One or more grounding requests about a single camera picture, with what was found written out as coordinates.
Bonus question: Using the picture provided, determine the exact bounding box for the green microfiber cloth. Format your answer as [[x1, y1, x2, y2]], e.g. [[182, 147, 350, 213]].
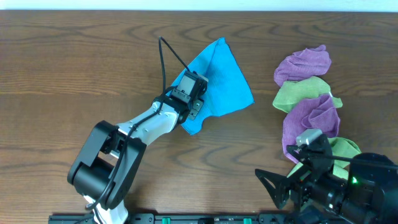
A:
[[282, 135, 361, 180], [272, 77, 343, 113]]

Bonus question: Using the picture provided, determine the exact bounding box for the lower green microfiber cloth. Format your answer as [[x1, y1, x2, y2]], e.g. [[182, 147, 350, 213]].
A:
[[282, 135, 361, 180]]

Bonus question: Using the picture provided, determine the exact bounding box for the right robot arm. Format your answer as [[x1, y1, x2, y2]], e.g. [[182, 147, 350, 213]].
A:
[[255, 133, 397, 223]]

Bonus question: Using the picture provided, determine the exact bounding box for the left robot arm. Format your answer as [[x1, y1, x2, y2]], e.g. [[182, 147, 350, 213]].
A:
[[67, 71, 208, 223]]

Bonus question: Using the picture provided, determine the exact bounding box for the upper green microfiber cloth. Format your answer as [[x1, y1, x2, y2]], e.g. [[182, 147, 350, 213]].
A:
[[272, 77, 343, 113]]

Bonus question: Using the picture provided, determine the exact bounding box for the upper purple microfiber cloth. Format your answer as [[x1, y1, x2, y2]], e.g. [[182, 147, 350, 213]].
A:
[[274, 45, 331, 86]]

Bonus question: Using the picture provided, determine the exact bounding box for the purple microfiber cloth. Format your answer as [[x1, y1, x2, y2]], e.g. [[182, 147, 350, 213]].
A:
[[274, 45, 331, 86], [282, 95, 341, 164]]

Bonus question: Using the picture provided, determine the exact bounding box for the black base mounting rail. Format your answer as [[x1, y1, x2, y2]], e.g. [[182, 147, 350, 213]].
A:
[[48, 213, 298, 224]]

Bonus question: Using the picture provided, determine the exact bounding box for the blue microfiber cloth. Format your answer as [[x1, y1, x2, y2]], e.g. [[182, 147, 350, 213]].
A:
[[182, 37, 254, 135]]

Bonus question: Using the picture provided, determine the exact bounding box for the lower purple microfiber cloth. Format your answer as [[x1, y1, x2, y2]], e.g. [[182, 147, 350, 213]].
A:
[[282, 95, 341, 164]]

